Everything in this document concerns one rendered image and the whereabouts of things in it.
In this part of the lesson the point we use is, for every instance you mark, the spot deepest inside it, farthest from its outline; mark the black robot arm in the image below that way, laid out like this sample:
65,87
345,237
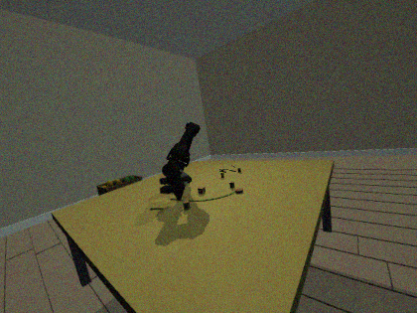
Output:
179,152

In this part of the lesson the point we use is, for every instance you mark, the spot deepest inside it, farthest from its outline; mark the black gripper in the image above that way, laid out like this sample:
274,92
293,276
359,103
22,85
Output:
177,185

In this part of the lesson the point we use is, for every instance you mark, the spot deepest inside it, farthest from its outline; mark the brown wooden cylinder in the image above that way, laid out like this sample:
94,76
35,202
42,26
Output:
186,205

